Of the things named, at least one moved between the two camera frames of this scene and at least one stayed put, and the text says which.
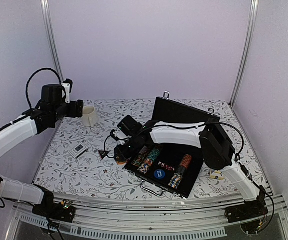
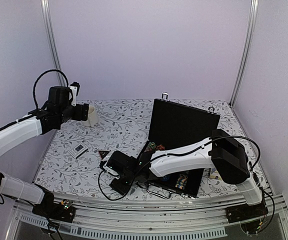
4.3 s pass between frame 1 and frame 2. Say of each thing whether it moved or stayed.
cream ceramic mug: stayed
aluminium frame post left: stayed
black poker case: stayed
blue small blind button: moved
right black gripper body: moved
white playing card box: stayed
